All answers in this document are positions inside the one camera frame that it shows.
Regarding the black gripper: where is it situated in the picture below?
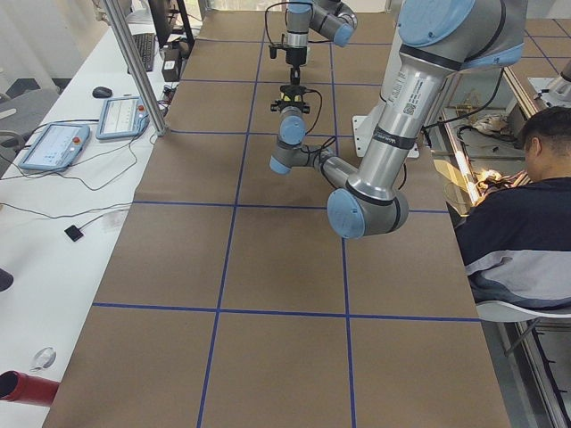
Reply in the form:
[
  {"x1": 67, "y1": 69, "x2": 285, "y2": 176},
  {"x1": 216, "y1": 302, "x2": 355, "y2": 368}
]
[
  {"x1": 270, "y1": 85, "x2": 310, "y2": 112},
  {"x1": 285, "y1": 46, "x2": 306, "y2": 86}
]

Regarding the yellow cup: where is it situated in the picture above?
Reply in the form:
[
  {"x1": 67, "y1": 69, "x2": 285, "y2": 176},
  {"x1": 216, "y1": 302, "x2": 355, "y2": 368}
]
[{"x1": 280, "y1": 86, "x2": 302, "y2": 102}]

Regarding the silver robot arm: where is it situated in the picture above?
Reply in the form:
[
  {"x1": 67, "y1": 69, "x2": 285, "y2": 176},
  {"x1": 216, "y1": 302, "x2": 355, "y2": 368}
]
[
  {"x1": 269, "y1": 1, "x2": 527, "y2": 239},
  {"x1": 285, "y1": 1, "x2": 358, "y2": 85}
]

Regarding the black box with label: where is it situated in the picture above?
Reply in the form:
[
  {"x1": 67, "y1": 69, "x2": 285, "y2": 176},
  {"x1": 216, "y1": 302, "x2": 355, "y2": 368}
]
[{"x1": 161, "y1": 48, "x2": 182, "y2": 82}]

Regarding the black computer monitor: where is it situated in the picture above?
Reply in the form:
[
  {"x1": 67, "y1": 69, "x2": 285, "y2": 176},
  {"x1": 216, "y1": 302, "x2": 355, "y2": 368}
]
[{"x1": 148, "y1": 0, "x2": 194, "y2": 48}]

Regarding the black keyboard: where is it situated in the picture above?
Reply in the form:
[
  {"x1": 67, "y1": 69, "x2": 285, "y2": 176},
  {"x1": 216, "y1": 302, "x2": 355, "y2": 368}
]
[{"x1": 132, "y1": 33, "x2": 156, "y2": 72}]

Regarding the far blue teach pendant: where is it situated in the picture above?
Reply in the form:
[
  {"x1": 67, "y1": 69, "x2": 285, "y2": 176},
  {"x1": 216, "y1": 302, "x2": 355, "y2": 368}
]
[{"x1": 95, "y1": 96, "x2": 149, "y2": 140}]

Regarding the blue teach pendant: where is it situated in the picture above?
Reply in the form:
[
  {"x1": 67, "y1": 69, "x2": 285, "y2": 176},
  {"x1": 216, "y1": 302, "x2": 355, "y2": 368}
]
[
  {"x1": 95, "y1": 96, "x2": 149, "y2": 140},
  {"x1": 19, "y1": 123, "x2": 90, "y2": 171}
]

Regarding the black computer mouse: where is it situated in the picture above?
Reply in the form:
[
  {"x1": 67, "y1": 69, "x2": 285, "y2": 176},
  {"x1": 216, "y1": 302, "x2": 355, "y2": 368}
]
[{"x1": 92, "y1": 86, "x2": 113, "y2": 99}]

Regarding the near blue teach pendant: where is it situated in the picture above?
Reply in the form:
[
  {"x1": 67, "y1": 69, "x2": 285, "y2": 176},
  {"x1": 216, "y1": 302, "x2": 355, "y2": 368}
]
[{"x1": 19, "y1": 123, "x2": 90, "y2": 171}]

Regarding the small black square pad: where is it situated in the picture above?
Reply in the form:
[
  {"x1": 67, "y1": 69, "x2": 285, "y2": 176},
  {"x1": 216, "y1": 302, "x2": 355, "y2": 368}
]
[{"x1": 64, "y1": 225, "x2": 84, "y2": 242}]

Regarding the seated person dark jacket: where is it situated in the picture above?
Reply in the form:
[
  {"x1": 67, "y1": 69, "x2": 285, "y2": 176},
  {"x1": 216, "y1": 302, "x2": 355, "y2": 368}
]
[{"x1": 455, "y1": 107, "x2": 570, "y2": 309}]

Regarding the red cylinder bottle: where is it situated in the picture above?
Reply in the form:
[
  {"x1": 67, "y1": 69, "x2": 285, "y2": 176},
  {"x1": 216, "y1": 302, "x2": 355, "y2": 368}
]
[{"x1": 1, "y1": 371, "x2": 60, "y2": 407}]

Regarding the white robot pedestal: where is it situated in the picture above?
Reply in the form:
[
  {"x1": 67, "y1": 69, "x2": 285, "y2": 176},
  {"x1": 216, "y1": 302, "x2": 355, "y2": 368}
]
[{"x1": 352, "y1": 96, "x2": 395, "y2": 158}]

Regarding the aluminium frame post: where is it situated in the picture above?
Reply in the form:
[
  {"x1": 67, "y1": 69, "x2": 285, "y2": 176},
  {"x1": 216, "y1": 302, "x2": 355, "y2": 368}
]
[{"x1": 103, "y1": 0, "x2": 167, "y2": 136}]

